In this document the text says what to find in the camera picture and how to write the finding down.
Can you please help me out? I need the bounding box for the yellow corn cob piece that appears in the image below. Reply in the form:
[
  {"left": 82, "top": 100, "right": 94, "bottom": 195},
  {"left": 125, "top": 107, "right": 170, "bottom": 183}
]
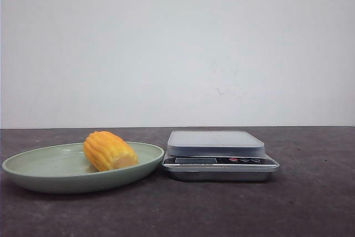
[{"left": 83, "top": 131, "right": 139, "bottom": 172}]

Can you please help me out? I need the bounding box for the light green shallow plate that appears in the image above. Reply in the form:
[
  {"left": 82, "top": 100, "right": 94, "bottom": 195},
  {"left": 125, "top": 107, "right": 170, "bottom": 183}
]
[{"left": 2, "top": 142, "right": 165, "bottom": 194}]

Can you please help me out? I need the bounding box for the silver digital kitchen scale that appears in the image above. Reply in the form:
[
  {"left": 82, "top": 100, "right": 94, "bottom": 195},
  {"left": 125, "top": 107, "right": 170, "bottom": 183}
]
[{"left": 161, "top": 130, "right": 280, "bottom": 181}]

